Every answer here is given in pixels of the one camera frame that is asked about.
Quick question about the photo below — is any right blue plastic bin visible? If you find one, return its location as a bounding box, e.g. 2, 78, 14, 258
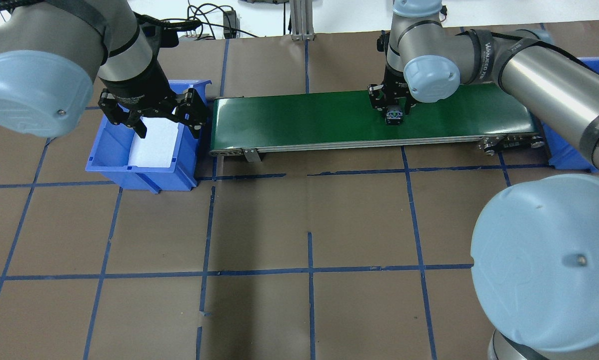
539, 56, 599, 174

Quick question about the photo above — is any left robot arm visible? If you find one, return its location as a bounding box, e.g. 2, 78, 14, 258
0, 0, 210, 139

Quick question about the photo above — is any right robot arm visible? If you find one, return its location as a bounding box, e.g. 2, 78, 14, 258
368, 0, 599, 360

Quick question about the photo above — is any white foam pad left bin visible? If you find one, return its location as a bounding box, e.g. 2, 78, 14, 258
128, 117, 179, 169

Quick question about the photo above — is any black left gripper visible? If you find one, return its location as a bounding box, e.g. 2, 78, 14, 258
98, 64, 210, 140

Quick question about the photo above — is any black power adapter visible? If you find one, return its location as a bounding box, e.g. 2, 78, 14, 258
222, 9, 240, 39

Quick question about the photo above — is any blue plastic bin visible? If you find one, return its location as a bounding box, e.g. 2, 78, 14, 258
539, 56, 599, 174
84, 79, 213, 195

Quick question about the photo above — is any aluminium frame post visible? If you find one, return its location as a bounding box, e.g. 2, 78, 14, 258
289, 0, 315, 41

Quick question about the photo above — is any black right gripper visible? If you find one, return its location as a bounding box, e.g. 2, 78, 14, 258
367, 68, 415, 120

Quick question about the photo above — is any left blue plastic bin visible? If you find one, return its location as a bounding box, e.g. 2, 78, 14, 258
84, 79, 213, 195

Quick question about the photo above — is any green conveyor belt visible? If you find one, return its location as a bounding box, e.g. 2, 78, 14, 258
209, 84, 544, 162

